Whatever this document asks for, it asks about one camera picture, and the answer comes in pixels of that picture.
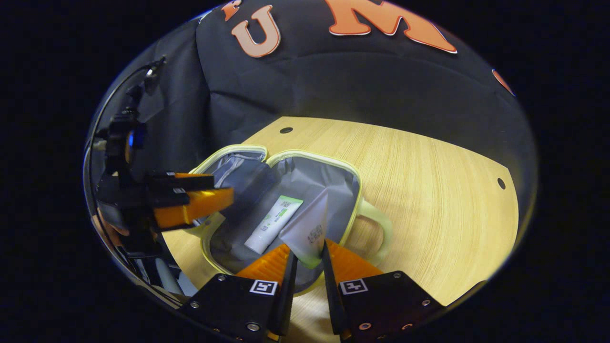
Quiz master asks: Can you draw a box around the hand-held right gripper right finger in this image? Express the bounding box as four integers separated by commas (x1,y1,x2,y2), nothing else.
322,240,446,343

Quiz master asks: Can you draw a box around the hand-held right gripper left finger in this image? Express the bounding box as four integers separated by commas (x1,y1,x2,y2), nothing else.
179,243,298,343

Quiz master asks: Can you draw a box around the grey tube pale green cap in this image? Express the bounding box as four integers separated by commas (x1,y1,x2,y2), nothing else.
279,188,329,269

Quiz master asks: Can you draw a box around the white tube green label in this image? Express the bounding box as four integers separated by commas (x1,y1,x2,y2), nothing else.
244,195,304,254

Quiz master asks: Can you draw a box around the pale yellow small suitcase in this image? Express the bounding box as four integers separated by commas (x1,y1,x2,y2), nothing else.
183,144,394,296

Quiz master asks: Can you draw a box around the black cable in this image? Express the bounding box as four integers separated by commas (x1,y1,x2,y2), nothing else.
85,57,165,191

